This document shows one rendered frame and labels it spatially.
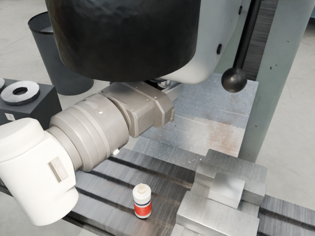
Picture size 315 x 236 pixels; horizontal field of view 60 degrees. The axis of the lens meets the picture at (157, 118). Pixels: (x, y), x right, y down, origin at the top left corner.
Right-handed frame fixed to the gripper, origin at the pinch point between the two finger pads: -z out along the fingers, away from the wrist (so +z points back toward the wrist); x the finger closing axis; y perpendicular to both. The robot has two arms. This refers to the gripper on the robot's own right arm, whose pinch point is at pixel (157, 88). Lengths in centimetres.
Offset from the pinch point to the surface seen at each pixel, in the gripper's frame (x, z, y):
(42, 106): 31.6, 7.6, 16.5
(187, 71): -9.9, 6.3, -10.2
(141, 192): -0.5, 5.7, 24.1
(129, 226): -0.3, 9.8, 33.5
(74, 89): 163, -74, 117
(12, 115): 33.7, 14.3, 16.5
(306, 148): -18, -147, 122
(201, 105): 8.7, -30.8, 26.6
